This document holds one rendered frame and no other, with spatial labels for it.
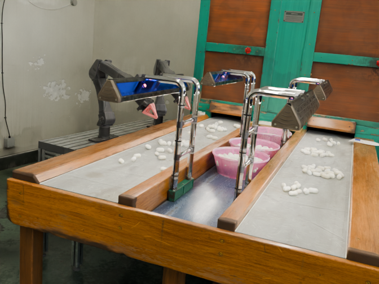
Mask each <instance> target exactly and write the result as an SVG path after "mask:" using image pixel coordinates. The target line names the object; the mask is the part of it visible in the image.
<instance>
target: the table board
mask: <svg viewBox="0 0 379 284"><path fill-rule="evenodd" d="M7 217H8V220H9V221H11V222H12V223H14V224H16V225H20V226H23V227H26V228H30V229H34V230H37V231H40V232H44V233H51V234H52V235H54V236H58V237H61V238H65V239H69V240H71V241H75V242H79V243H83V244H85V245H89V246H94V247H97V248H100V249H103V250H106V251H110V252H114V253H117V254H125V255H126V256H128V257H130V258H134V259H138V260H141V261H145V262H148V263H151V264H156V265H160V266H163V267H167V268H169V269H173V270H176V271H179V272H182V273H186V274H190V275H193V276H196V277H200V278H204V279H207V280H210V281H214V282H218V283H221V284H379V267H375V266H372V265H368V264H363V263H359V262H356V261H352V260H347V259H343V258H338V257H335V256H331V255H327V254H322V253H319V252H315V251H310V250H306V249H303V248H298V247H294V246H290V245H285V244H282V243H277V242H273V241H269V240H266V239H261V238H257V237H252V236H248V235H245V234H241V233H236V232H232V231H229V230H224V229H220V228H216V227H211V226H208V225H204V224H199V223H195V222H192V221H188V220H183V219H178V218H174V217H171V216H167V215H163V214H158V213H155V212H150V211H146V210H142V209H139V208H134V207H130V206H125V205H121V204H118V203H114V202H109V201H105V200H102V199H97V198H93V197H88V196H84V195H81V194H77V193H72V192H68V191H64V190H60V189H56V188H52V187H47V186H44V185H39V184H35V183H31V182H28V181H24V180H19V179H14V178H8V179H7Z"/></svg>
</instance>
